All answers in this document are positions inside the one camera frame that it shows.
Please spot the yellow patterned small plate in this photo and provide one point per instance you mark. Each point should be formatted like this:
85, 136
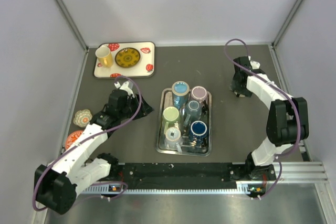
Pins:
127, 57

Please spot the lilac ceramic mug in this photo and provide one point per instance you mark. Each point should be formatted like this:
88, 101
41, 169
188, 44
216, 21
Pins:
199, 94

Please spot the dark blue enamel mug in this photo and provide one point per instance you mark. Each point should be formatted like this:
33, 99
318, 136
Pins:
198, 133

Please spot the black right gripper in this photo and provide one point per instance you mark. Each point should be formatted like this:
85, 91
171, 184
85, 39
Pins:
235, 87

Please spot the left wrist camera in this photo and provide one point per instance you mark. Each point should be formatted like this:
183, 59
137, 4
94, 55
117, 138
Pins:
126, 86

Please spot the silver metal tray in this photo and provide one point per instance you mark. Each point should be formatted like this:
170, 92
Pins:
187, 148

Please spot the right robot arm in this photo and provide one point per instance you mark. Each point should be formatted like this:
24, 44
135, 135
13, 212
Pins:
287, 121

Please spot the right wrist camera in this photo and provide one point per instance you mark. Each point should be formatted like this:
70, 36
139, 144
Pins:
255, 66

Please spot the blue butterfly mug orange inside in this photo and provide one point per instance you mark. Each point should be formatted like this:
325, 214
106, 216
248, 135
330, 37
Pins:
180, 94

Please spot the orange patterned small plate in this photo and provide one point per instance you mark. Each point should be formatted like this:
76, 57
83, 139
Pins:
72, 137

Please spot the yellow mug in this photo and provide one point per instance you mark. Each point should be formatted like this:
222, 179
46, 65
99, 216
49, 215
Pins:
104, 56

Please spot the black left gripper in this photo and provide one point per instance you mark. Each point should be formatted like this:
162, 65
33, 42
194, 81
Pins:
144, 109

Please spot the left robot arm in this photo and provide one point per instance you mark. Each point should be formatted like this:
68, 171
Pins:
58, 184

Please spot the grey-blue mug white inside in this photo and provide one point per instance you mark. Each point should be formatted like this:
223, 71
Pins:
193, 111

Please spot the clear plastic measuring cup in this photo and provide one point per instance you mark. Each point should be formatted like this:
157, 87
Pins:
173, 139

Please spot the light green mug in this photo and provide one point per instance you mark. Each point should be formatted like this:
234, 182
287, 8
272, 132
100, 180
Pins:
171, 118

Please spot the grey slotted cable duct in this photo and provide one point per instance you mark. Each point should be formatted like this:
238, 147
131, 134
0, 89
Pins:
113, 189

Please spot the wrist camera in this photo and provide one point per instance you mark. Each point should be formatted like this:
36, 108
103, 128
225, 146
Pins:
255, 66
126, 86

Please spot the cream mug black rim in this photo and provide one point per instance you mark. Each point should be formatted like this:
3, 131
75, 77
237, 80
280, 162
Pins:
241, 95

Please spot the strawberry pattern white tray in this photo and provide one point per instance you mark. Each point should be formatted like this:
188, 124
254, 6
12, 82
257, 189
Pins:
144, 68

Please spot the floral patterned small bowl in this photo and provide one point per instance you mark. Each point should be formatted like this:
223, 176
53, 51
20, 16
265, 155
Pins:
82, 118

